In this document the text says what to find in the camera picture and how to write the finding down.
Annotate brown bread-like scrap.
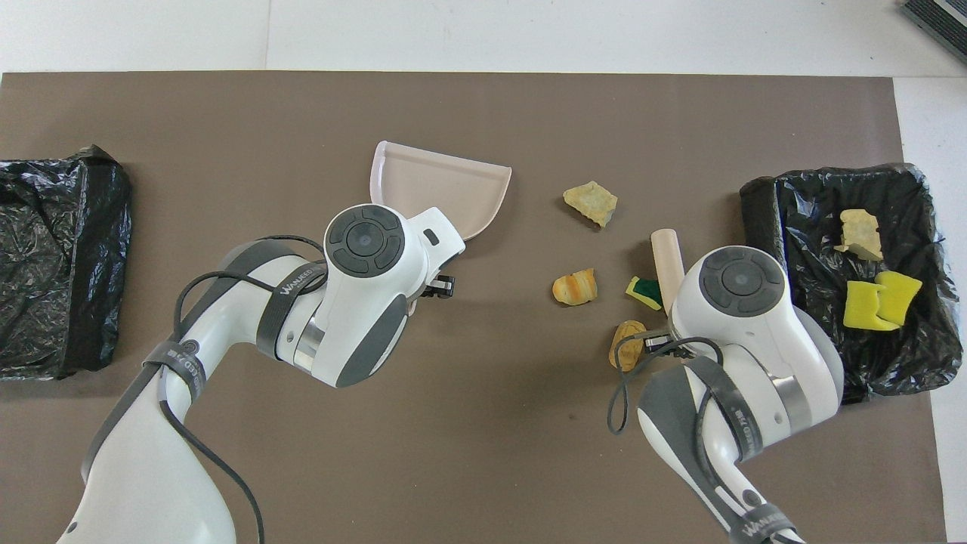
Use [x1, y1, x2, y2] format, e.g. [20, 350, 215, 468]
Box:
[609, 320, 648, 371]

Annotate small green yellow sponge piece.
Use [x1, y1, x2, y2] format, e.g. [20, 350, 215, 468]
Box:
[625, 276, 664, 311]

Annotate beige hand brush black bristles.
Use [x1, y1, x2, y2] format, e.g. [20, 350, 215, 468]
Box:
[650, 228, 686, 318]

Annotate orange striped croissant-like scrap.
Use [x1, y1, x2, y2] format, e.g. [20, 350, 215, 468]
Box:
[552, 268, 598, 307]

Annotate beige plastic dustpan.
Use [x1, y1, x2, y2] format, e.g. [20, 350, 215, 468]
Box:
[369, 141, 513, 242]

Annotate pale yellow chunky scrap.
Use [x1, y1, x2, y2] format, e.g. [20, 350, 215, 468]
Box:
[563, 181, 618, 228]

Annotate notched yellow green sponge piece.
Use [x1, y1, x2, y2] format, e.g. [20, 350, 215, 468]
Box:
[843, 280, 901, 332]

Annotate pale yellow grey torn scrap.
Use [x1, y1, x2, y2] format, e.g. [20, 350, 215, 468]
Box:
[834, 209, 885, 262]

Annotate plain yellow sponge piece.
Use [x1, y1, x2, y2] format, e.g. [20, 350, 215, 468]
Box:
[875, 270, 924, 326]

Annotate trash bin with black bag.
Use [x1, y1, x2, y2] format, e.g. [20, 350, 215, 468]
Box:
[0, 145, 134, 380]
[740, 162, 963, 405]

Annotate brown table mat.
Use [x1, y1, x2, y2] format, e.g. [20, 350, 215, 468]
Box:
[0, 72, 947, 544]

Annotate dark grey ribbed object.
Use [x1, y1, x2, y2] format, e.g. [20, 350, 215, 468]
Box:
[901, 0, 967, 63]

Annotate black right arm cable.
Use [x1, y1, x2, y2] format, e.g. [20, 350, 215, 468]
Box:
[608, 336, 726, 439]

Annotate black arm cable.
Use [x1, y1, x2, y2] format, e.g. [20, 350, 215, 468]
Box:
[608, 336, 726, 439]
[159, 234, 326, 544]

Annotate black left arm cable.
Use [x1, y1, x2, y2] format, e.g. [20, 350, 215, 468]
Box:
[159, 234, 326, 544]

